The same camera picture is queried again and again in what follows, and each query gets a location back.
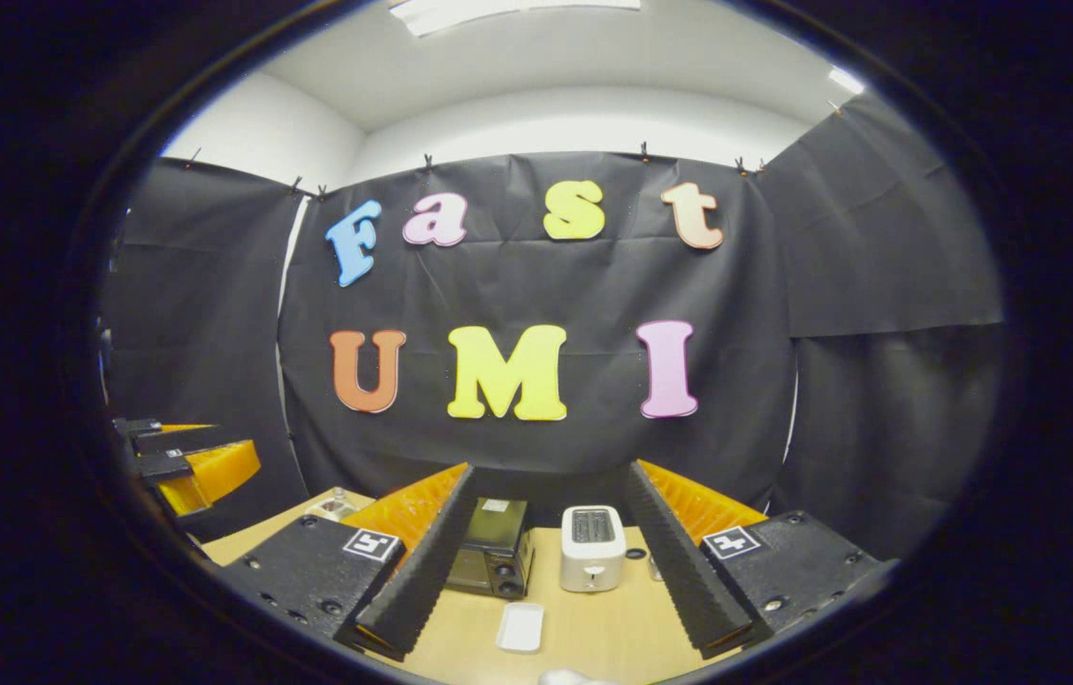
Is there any white toaster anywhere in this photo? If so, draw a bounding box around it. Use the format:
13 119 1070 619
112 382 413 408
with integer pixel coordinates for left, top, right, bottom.
560 505 628 593

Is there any black electric oven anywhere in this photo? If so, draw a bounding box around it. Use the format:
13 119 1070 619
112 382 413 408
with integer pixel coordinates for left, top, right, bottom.
446 497 536 600

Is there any clear plastic water bottle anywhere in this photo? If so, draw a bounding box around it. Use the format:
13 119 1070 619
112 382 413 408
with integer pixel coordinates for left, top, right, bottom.
306 487 361 522

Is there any white rectangular dish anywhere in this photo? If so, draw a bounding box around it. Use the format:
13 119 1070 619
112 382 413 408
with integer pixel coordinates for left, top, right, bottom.
496 602 545 654

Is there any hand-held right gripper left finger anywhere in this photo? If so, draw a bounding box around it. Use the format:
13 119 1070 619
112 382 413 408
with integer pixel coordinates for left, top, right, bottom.
218 462 478 662

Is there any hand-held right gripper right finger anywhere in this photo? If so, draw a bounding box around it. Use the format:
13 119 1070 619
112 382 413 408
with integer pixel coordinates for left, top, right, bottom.
625 460 899 659

